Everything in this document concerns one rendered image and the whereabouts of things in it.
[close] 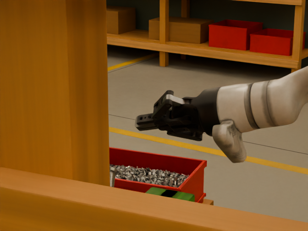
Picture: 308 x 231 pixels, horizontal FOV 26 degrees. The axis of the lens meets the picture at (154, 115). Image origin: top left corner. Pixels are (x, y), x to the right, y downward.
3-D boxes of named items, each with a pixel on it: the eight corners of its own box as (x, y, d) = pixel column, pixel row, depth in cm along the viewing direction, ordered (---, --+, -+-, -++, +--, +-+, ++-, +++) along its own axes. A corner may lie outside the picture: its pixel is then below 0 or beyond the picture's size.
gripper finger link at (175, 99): (195, 96, 103) (190, 103, 105) (166, 89, 102) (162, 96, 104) (193, 109, 102) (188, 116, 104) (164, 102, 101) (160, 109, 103)
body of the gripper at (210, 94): (242, 102, 108) (189, 111, 112) (221, 74, 102) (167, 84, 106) (239, 144, 104) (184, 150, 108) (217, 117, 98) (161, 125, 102)
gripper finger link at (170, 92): (174, 90, 103) (163, 107, 108) (163, 87, 102) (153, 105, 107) (173, 105, 101) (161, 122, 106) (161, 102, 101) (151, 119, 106)
